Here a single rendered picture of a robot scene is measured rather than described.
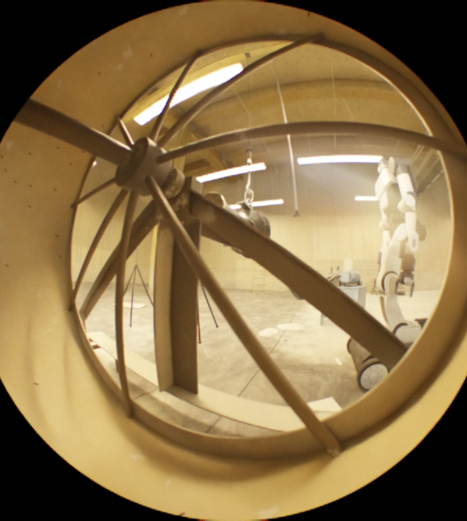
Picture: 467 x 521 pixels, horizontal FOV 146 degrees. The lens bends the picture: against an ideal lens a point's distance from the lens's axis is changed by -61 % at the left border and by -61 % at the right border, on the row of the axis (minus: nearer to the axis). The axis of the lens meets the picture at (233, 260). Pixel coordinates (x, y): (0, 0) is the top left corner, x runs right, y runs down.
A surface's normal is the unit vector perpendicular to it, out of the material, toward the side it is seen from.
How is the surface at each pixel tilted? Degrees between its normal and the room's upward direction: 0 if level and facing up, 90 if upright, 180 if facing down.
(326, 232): 90
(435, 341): 90
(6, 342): 39
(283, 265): 90
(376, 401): 90
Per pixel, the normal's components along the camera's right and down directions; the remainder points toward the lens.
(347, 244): -0.43, -0.10
